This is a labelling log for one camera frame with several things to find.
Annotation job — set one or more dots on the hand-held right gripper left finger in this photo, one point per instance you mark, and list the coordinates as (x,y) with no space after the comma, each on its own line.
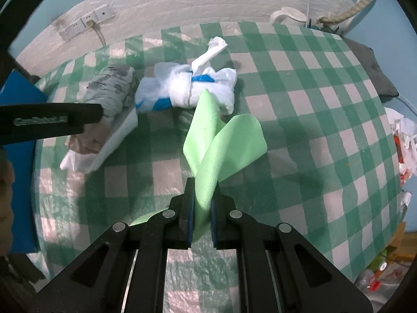
(182,215)

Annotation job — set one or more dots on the white and blue cloth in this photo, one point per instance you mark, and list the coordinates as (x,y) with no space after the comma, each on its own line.
(176,84)

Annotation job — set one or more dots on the clear plastic bag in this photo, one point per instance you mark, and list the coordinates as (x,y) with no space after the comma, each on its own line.
(374,277)

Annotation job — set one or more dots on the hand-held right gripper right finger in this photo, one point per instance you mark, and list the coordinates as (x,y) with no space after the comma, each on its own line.
(224,215)

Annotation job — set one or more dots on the grey pouch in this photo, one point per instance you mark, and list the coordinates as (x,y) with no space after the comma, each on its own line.
(374,68)

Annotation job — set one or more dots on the light green cloth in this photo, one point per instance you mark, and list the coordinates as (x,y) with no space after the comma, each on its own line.
(228,150)

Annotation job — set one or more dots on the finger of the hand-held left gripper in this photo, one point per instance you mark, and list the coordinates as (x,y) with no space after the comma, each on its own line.
(65,117)

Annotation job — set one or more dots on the green checkered tablecloth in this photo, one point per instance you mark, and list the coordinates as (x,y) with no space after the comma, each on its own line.
(309,120)

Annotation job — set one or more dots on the grey patterned cloth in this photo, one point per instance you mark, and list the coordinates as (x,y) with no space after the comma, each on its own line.
(114,84)

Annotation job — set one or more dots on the white electric kettle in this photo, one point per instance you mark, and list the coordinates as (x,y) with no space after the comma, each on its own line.
(286,14)

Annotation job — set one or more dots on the blue cardboard box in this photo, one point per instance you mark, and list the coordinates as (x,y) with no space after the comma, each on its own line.
(19,186)

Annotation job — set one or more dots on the white plastic trash bag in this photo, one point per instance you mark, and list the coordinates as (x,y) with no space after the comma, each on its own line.
(404,127)

